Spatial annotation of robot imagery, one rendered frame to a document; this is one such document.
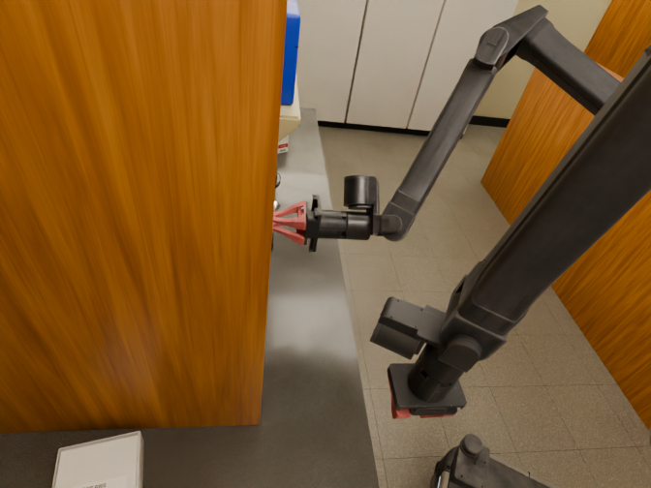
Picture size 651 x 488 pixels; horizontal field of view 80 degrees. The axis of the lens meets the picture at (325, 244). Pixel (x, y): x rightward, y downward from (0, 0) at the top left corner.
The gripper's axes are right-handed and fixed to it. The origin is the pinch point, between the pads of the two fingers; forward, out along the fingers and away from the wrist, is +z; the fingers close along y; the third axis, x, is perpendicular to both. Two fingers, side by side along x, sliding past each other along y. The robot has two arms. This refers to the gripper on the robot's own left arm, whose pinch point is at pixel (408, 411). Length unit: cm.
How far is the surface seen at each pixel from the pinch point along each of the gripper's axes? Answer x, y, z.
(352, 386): -12.6, 3.9, 16.3
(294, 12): -18, 23, -49
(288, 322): -28.6, 16.8, 16.7
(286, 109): -15.6, 22.7, -40.3
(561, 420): -41, -122, 108
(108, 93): -6, 37, -44
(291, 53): -17, 23, -46
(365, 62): -324, -60, 47
